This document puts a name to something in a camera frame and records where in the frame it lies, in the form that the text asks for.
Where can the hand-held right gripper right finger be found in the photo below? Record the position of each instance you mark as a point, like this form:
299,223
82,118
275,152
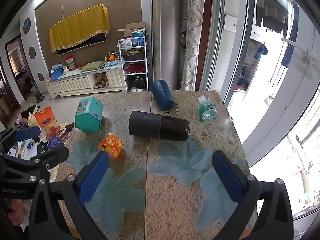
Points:
227,177

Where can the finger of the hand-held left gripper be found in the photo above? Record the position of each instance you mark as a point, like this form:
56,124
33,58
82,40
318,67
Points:
26,133
53,156

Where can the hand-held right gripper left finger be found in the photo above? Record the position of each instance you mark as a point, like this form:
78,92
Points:
93,177

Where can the black thermos cup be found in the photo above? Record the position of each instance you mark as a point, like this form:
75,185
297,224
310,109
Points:
158,126

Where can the blue plastic cup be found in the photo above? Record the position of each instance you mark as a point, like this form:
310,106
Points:
162,95

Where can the person's left hand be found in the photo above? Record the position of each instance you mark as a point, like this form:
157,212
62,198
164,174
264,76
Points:
15,211

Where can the blue booklet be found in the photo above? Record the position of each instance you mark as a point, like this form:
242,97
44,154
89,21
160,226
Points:
55,143

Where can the orange paper bag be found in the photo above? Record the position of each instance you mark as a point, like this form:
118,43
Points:
45,118

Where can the red and white package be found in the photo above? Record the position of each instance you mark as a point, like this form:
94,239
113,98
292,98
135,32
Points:
60,130

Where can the orange plastic packet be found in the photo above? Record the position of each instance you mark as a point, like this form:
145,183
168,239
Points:
111,146

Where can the teal hexagonal box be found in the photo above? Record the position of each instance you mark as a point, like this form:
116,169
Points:
88,115

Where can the white tv cabinet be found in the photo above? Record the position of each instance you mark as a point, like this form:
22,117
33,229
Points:
72,85

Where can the sliding glass door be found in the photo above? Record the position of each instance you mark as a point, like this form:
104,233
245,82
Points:
262,120

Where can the small teal-capped clear bottle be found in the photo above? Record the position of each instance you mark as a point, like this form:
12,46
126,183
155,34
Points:
206,108

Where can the snack jar with red lid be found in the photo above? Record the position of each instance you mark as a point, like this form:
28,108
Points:
70,63

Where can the green folded cloth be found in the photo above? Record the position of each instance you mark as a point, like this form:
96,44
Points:
93,66

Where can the black television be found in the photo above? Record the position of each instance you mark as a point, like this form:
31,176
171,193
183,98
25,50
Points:
82,45

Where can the bowl of oranges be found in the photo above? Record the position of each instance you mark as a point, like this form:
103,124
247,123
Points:
112,58

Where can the red cloth on shelf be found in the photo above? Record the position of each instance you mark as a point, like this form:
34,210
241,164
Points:
135,68

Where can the yellow cloth cover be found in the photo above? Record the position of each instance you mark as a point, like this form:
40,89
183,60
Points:
78,27

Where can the black bag on shelf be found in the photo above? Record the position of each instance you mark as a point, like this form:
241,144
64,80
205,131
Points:
133,55

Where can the blue hanging cloth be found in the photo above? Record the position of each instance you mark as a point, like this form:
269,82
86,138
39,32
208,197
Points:
261,51

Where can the white plastic bag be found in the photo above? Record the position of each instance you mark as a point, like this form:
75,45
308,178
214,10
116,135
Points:
125,44

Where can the patterned beige curtain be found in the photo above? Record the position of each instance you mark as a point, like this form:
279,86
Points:
192,42

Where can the blue and white package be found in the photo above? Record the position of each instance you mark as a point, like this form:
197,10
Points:
138,38

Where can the dark blue hanging towel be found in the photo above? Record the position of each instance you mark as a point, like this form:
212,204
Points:
291,45

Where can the cardboard box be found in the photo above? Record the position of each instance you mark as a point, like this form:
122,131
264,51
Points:
133,27

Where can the silver tower air conditioner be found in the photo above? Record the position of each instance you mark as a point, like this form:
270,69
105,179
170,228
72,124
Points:
166,30

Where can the dark hanging clothes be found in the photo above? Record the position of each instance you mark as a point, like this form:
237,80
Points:
272,21

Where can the round wall ornament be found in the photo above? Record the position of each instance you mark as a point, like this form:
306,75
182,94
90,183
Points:
27,25

